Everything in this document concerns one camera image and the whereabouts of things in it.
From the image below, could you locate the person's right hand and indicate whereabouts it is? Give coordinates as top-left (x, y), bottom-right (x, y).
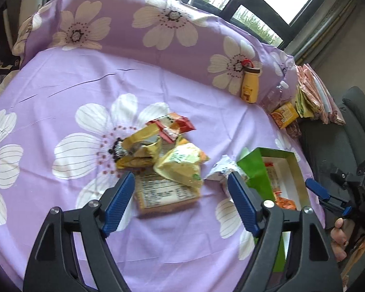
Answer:
top-left (330, 217), bottom-right (355, 262)

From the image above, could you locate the red white snack packet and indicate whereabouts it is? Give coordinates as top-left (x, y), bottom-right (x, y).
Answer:
top-left (145, 113), bottom-right (196, 143)

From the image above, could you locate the brown patterned packet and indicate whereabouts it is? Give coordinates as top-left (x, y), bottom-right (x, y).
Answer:
top-left (285, 120), bottom-right (302, 139)

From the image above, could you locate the green cardboard box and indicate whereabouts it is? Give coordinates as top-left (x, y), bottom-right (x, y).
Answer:
top-left (237, 147), bottom-right (311, 273)

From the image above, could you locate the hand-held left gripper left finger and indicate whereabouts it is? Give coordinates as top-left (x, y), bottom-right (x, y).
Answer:
top-left (23, 171), bottom-right (136, 292)

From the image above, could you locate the orange snack packet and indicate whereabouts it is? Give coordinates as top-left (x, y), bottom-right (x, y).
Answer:
top-left (273, 189), bottom-right (297, 211)

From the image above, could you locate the small yellow snack packet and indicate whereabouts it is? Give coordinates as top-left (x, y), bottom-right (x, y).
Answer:
top-left (116, 126), bottom-right (162, 168)

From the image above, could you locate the clear cracker packet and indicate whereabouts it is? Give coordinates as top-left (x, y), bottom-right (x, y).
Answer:
top-left (133, 173), bottom-right (200, 219)

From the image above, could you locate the clear plastic bottle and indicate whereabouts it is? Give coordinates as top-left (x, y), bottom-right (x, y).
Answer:
top-left (260, 81), bottom-right (289, 113)

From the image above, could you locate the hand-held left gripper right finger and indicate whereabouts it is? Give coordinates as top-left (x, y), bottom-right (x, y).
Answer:
top-left (227, 171), bottom-right (344, 292)

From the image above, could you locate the yellow bottle with red cap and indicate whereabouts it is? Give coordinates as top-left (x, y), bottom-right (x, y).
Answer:
top-left (240, 59), bottom-right (262, 103)

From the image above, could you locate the yellow green folded cloth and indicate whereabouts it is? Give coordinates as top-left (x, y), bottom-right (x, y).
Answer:
top-left (294, 87), bottom-right (314, 119)

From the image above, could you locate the yellow drink carton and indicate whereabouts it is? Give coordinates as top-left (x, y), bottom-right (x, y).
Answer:
top-left (271, 102), bottom-right (300, 129)

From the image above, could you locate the stack of pink folded cloths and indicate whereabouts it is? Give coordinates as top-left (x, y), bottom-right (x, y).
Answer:
top-left (296, 64), bottom-right (346, 125)

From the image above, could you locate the purple floral bedsheet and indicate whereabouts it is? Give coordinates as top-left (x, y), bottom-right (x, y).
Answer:
top-left (0, 0), bottom-right (326, 292)

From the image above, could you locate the dark grey sofa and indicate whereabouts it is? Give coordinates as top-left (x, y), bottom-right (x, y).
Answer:
top-left (300, 86), bottom-right (365, 219)

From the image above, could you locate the silver white snack packet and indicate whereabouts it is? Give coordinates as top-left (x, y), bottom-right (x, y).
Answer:
top-left (205, 155), bottom-right (248, 191)

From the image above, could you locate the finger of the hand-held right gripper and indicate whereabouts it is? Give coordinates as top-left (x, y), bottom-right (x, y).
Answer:
top-left (305, 177), bottom-right (353, 218)

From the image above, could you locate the pale yellow green snack packet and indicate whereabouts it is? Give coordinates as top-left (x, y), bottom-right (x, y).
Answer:
top-left (154, 141), bottom-right (210, 189)

